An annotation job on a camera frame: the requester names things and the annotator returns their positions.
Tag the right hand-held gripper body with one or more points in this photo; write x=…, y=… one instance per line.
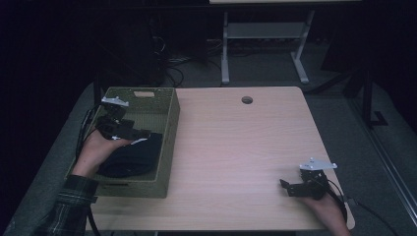
x=313, y=185

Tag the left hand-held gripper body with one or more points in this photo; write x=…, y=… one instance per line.
x=114, y=124

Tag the green woven basket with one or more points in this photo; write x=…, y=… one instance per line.
x=164, y=137

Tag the black cloth hat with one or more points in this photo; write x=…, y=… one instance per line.
x=134, y=159

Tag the person's right hand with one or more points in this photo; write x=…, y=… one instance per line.
x=329, y=216

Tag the person's left hand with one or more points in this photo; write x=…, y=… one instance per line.
x=93, y=155

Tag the white-framed background table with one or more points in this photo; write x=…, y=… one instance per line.
x=264, y=30

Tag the metal floor rail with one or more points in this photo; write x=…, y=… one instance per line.
x=390, y=170

